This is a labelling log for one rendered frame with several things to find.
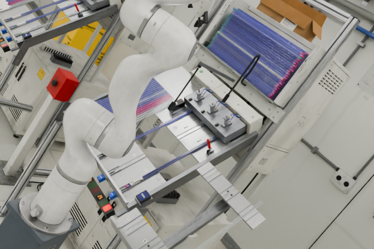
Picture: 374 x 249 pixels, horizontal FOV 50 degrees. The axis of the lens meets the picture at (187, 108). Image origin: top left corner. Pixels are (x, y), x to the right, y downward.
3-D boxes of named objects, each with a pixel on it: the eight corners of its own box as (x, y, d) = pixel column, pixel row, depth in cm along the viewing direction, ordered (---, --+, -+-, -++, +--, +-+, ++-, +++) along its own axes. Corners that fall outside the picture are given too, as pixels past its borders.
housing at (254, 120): (247, 143, 198) (250, 124, 188) (191, 90, 227) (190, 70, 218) (260, 136, 201) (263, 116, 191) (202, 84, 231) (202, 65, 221)
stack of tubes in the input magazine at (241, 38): (270, 98, 188) (306, 51, 182) (205, 46, 219) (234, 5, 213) (281, 104, 198) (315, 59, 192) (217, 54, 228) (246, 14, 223)
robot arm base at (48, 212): (43, 242, 123) (73, 197, 119) (6, 200, 129) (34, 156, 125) (81, 226, 141) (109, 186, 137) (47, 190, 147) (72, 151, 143)
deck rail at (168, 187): (130, 215, 170) (128, 208, 166) (127, 212, 171) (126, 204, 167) (257, 141, 198) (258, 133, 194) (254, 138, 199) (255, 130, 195)
